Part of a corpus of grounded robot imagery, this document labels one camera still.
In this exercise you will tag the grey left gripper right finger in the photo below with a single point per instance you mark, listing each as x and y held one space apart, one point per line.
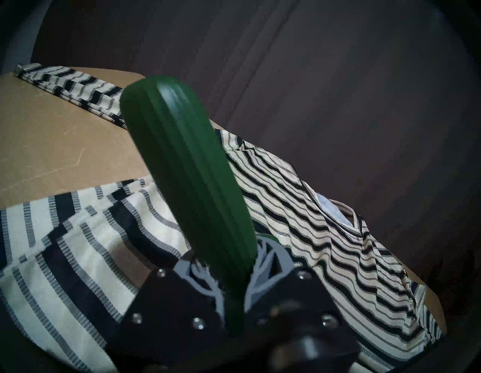
300 312

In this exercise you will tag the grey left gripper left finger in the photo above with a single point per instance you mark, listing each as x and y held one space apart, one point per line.
169 316

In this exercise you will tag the black cream striped long-sleeve top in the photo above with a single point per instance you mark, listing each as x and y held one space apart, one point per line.
319 244

